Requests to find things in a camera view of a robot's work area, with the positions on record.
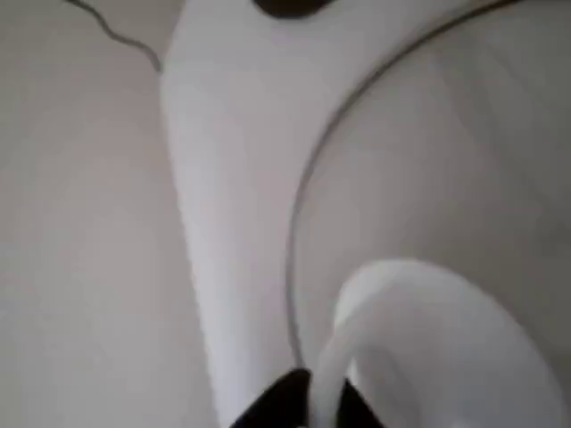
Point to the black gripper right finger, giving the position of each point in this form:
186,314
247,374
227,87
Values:
354,412

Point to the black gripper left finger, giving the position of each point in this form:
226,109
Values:
285,401

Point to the black round object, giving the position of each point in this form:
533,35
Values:
290,6

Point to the glass lid with white knob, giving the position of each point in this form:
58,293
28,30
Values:
424,312

